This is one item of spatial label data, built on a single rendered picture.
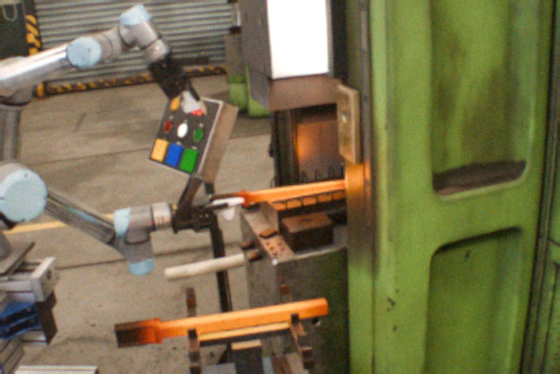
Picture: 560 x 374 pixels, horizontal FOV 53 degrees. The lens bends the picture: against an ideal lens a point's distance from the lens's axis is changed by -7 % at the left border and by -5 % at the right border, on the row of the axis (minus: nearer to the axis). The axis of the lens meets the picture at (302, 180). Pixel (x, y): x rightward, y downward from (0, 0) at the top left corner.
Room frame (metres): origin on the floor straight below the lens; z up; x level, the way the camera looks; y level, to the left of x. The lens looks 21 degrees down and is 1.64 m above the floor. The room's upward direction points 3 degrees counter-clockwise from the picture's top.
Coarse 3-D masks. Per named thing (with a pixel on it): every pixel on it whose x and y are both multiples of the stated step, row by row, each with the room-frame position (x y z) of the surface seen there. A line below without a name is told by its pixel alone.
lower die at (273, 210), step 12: (312, 180) 1.73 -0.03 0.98; (324, 180) 1.72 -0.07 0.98; (336, 180) 1.70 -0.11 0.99; (312, 192) 1.58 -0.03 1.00; (324, 192) 1.59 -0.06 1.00; (336, 192) 1.59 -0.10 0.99; (264, 204) 1.62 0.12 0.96; (276, 204) 1.53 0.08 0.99; (288, 204) 1.53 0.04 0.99; (300, 204) 1.52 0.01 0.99; (312, 204) 1.52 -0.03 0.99; (324, 204) 1.54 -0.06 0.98; (336, 204) 1.55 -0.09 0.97; (264, 216) 1.62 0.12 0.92; (276, 216) 1.50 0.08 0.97; (276, 228) 1.51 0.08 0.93
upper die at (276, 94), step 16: (256, 80) 1.60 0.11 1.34; (272, 80) 1.50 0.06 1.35; (288, 80) 1.51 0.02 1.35; (304, 80) 1.52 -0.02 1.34; (320, 80) 1.54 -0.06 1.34; (336, 80) 1.55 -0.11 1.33; (256, 96) 1.61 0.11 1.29; (272, 96) 1.49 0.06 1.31; (288, 96) 1.51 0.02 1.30; (304, 96) 1.52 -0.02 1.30; (320, 96) 1.54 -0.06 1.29; (336, 96) 1.55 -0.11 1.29
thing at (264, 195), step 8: (312, 184) 1.61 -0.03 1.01; (320, 184) 1.61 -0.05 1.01; (328, 184) 1.61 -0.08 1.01; (336, 184) 1.61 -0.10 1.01; (344, 184) 1.62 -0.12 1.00; (240, 192) 1.55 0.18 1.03; (248, 192) 1.56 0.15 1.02; (256, 192) 1.56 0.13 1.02; (264, 192) 1.55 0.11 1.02; (272, 192) 1.55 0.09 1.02; (280, 192) 1.56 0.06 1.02; (288, 192) 1.57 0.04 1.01; (296, 192) 1.57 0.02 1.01; (304, 192) 1.58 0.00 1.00; (216, 200) 1.50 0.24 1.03; (248, 200) 1.52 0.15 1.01; (256, 200) 1.54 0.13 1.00; (264, 200) 1.55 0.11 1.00
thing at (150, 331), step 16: (288, 304) 1.05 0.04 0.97; (304, 304) 1.04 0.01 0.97; (320, 304) 1.04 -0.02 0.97; (144, 320) 0.99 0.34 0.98; (160, 320) 1.00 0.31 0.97; (176, 320) 1.00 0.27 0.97; (192, 320) 1.00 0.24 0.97; (208, 320) 1.00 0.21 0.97; (224, 320) 1.00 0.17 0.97; (240, 320) 1.00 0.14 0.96; (256, 320) 1.01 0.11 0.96; (272, 320) 1.01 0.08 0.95; (128, 336) 0.97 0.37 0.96; (144, 336) 0.97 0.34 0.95; (160, 336) 0.96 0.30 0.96
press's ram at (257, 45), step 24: (240, 0) 1.71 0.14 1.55; (264, 0) 1.47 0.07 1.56; (288, 0) 1.46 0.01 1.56; (312, 0) 1.48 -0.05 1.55; (264, 24) 1.48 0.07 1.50; (288, 24) 1.46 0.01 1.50; (312, 24) 1.48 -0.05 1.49; (264, 48) 1.50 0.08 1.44; (288, 48) 1.46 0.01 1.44; (312, 48) 1.48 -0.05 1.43; (264, 72) 1.52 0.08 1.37; (288, 72) 1.46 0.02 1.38; (312, 72) 1.48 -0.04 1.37
